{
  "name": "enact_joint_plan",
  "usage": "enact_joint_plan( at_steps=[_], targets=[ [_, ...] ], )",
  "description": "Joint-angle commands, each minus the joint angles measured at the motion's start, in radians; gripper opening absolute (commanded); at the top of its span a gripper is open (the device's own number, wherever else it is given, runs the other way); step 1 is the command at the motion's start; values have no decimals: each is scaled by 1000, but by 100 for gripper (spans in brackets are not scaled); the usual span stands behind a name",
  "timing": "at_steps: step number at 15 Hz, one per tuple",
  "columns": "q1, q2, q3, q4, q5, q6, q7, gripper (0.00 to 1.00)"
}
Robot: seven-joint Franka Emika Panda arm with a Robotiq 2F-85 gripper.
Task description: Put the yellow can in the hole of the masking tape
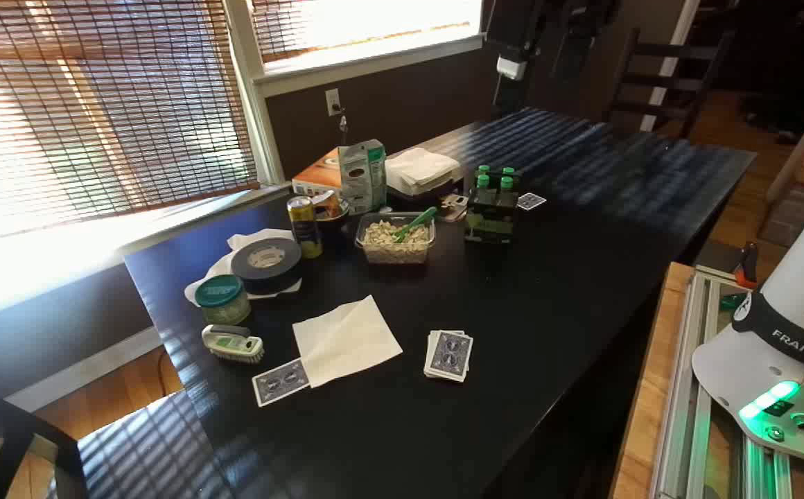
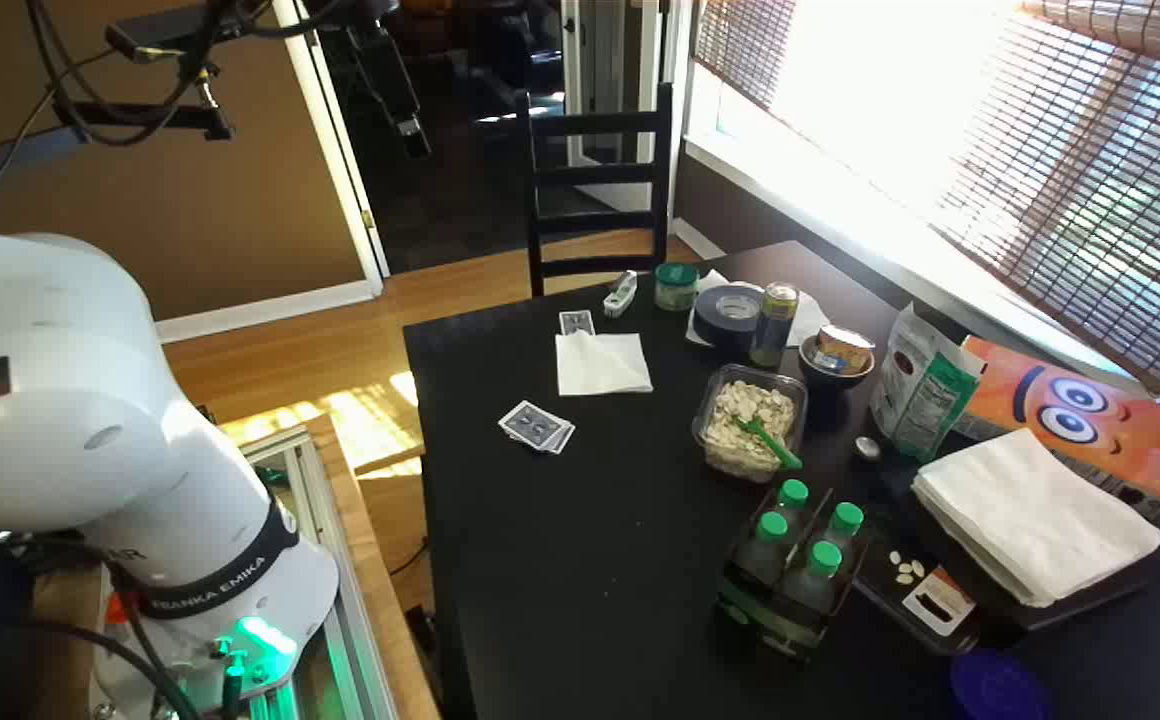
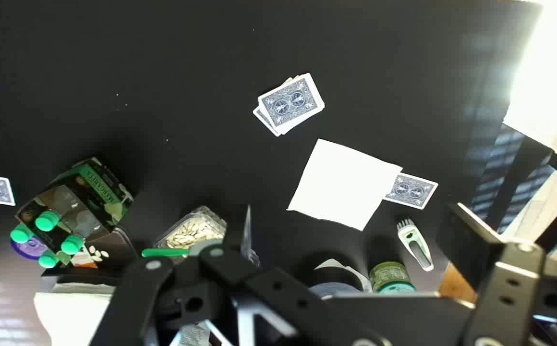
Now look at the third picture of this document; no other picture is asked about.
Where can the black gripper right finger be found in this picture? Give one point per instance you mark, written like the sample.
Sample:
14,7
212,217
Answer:
510,288

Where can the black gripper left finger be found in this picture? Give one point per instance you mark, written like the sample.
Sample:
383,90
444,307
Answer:
141,294

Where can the loose green marker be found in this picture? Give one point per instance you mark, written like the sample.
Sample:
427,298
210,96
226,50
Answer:
164,251

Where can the small white crumpled object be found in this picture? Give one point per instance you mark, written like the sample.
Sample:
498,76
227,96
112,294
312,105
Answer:
89,253

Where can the clear plastic container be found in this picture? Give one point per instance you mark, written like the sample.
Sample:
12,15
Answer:
193,230

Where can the green capped marker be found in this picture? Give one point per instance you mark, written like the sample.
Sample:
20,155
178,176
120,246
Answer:
49,259
72,244
47,221
20,232

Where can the jar with teal lid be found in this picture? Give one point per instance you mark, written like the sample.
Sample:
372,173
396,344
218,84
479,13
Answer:
391,276

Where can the purple round cap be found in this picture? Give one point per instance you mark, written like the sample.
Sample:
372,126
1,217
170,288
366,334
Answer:
30,248

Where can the white paper napkin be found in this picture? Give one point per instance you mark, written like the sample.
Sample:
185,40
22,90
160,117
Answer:
343,184

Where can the blue playing card deck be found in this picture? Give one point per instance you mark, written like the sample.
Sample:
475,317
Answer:
289,103

